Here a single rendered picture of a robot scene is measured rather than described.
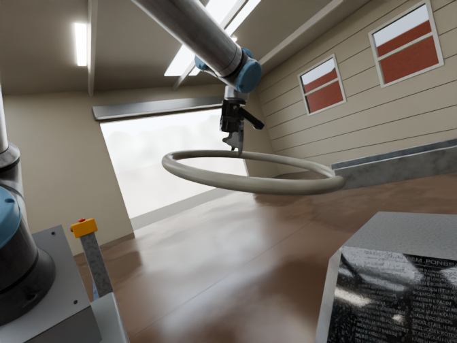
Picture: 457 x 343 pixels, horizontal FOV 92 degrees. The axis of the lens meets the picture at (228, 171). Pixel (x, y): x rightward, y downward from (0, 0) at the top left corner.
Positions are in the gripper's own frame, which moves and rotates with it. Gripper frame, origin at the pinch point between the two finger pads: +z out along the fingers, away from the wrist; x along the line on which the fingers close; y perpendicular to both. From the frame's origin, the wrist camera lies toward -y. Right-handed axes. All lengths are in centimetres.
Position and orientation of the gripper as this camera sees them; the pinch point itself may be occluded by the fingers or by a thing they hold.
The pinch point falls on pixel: (236, 155)
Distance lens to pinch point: 85.6
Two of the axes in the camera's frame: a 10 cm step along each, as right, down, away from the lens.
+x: 1.6, 2.1, -9.7
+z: -0.9, 9.8, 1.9
